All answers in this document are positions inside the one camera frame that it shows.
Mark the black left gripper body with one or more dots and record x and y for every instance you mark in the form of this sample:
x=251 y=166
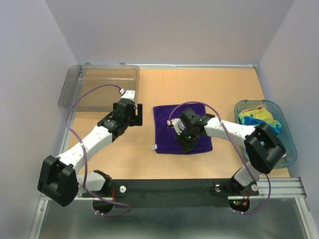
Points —
x=131 y=121

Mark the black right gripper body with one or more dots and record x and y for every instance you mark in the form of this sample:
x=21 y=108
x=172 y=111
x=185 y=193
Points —
x=188 y=134

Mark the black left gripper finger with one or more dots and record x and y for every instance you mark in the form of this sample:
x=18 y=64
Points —
x=115 y=110
x=139 y=117

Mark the purple towel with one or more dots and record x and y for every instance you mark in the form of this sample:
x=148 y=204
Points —
x=165 y=141

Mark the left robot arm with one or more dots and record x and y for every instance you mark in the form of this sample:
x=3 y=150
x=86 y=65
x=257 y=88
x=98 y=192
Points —
x=59 y=179

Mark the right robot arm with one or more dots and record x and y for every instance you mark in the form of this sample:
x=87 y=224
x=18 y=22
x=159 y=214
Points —
x=262 y=146

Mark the smoky clear plastic bin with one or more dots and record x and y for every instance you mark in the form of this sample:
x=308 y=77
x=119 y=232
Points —
x=83 y=78

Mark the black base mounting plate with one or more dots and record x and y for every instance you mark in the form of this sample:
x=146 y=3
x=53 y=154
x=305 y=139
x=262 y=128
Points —
x=176 y=193

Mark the blue towel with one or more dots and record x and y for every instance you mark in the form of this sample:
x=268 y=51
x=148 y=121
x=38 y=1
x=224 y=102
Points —
x=274 y=125

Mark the yellow towel teal trim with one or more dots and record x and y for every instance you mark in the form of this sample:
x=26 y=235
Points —
x=259 y=114

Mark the orange white patterned towel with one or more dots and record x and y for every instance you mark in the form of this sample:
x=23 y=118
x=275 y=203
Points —
x=261 y=107

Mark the teal plastic bin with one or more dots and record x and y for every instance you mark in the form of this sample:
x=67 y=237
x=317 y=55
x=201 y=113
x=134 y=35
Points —
x=285 y=137

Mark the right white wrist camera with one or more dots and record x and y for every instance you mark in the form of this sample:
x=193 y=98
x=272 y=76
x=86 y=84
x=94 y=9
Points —
x=176 y=124

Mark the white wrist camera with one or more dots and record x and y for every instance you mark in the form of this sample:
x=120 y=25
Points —
x=176 y=124
x=128 y=94

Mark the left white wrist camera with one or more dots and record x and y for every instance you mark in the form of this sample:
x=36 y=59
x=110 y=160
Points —
x=128 y=94

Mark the aluminium frame rail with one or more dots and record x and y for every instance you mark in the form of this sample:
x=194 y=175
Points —
x=158 y=155

